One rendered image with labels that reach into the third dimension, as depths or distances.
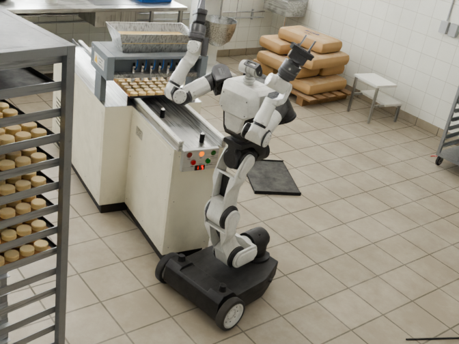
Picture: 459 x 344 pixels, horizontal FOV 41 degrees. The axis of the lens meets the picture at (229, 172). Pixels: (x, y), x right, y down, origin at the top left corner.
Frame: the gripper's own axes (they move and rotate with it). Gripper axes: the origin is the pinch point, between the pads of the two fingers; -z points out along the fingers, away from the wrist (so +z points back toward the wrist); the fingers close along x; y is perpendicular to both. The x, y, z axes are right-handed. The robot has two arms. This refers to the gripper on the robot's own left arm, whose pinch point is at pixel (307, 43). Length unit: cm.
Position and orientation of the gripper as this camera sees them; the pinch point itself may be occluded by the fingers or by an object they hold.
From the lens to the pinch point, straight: 290.6
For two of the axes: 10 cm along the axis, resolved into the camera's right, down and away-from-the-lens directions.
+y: 1.9, -3.0, 9.4
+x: -8.3, -5.6, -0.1
